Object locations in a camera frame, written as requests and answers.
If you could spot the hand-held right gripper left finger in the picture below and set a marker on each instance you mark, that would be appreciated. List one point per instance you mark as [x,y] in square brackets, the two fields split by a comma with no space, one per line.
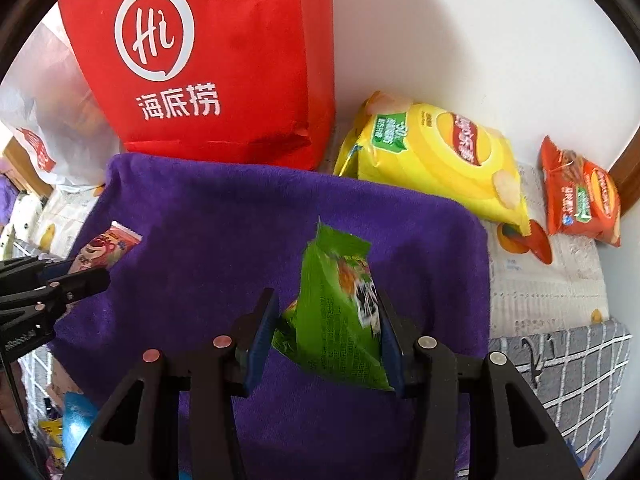
[262,340]

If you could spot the white plastic bag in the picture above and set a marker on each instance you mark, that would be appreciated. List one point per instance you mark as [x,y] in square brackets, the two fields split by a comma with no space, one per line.
[55,110]

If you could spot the pink printed snack packet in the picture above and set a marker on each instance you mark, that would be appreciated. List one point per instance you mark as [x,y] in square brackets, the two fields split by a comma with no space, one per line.
[107,247]

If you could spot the light purple cloth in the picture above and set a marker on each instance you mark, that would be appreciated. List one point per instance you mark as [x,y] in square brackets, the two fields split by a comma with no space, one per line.
[5,185]

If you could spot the white plush toy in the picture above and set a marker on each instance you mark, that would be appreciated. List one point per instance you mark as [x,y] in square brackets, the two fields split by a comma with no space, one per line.
[20,220]

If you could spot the wooden cabinet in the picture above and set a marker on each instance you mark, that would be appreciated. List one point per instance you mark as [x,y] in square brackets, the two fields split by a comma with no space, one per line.
[22,160]

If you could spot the yellow snack packet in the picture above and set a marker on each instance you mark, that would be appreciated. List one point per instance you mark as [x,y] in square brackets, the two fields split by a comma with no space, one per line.
[52,440]

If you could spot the orange chip bag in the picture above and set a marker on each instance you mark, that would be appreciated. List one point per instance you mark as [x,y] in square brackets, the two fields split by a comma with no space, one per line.
[580,195]

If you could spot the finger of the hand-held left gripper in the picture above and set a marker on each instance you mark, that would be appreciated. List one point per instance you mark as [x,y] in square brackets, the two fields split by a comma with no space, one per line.
[30,270]
[75,287]

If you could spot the yellow chip bag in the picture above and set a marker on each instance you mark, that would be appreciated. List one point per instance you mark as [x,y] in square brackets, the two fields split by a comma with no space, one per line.
[440,170]

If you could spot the red paper bag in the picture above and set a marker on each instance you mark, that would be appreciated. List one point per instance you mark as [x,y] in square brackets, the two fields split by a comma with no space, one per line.
[225,60]

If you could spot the grey checked blanket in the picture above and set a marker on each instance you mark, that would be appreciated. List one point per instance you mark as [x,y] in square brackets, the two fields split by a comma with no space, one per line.
[575,375]

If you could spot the green snack packet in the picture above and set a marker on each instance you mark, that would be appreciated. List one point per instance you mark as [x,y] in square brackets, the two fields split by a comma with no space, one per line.
[330,310]

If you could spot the blue tissue pack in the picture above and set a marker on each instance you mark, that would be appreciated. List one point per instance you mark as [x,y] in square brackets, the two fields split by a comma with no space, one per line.
[75,425]

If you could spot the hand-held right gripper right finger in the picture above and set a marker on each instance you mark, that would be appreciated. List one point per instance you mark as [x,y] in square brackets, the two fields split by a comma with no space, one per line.
[387,350]

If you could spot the wooden door frame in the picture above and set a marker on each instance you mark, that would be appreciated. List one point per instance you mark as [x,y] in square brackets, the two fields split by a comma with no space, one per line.
[627,170]

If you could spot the purple towel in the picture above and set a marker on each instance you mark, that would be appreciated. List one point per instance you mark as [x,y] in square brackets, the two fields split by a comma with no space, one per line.
[200,240]

